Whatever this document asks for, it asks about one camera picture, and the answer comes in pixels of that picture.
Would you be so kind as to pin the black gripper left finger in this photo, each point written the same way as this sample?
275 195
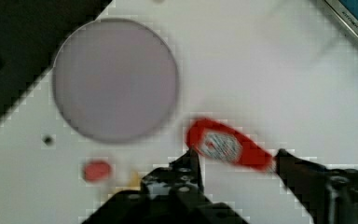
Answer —
167 195

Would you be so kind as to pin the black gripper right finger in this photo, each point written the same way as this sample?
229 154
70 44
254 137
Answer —
330 196

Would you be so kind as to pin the grey round plate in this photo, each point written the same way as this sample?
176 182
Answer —
115 81

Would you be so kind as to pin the plush strawberry toy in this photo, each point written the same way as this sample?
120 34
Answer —
95 171

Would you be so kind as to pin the red plush ketchup bottle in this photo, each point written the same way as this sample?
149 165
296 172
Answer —
217 141

